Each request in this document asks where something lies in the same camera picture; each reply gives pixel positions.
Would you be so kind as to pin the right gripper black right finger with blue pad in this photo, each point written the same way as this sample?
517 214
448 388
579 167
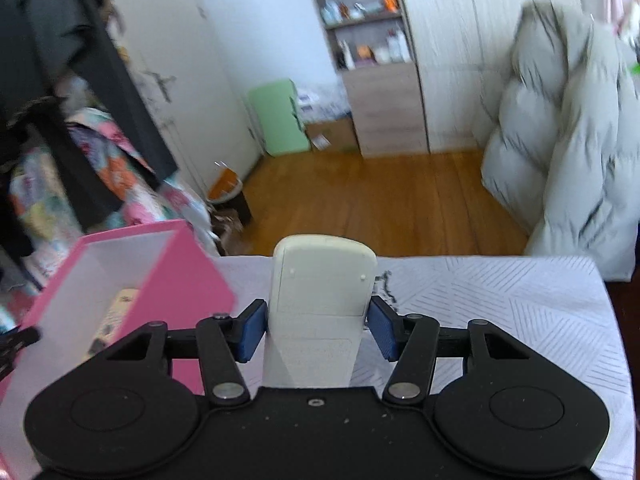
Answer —
410 342

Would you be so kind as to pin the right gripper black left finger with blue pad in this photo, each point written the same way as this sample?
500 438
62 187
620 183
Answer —
223 342

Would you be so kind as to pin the white remote control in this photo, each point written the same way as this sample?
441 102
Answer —
320 289

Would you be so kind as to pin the cream remote control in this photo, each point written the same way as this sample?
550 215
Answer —
109 327

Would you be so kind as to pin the pink storage box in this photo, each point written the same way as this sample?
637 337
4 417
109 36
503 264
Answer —
110 284

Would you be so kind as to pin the white patterned tablecloth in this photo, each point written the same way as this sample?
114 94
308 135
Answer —
501 404

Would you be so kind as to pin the orange bin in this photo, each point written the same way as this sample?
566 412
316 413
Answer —
227 194

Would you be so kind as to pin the green folding stool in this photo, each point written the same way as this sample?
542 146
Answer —
275 106

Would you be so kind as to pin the cardboard box on floor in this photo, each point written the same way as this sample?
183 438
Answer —
333 136

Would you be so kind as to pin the floral quilt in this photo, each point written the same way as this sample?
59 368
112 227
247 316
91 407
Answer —
121 189

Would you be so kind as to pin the grey puffer jacket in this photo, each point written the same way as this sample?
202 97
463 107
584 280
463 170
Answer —
561 139

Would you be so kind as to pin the white door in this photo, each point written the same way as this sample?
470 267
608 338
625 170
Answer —
175 54

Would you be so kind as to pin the white wardrobe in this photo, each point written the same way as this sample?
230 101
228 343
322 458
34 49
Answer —
459 46

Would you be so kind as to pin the dark hanging clothes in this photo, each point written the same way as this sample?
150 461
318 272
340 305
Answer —
57 59

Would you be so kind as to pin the wooden shelf cabinet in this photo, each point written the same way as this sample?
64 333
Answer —
372 51

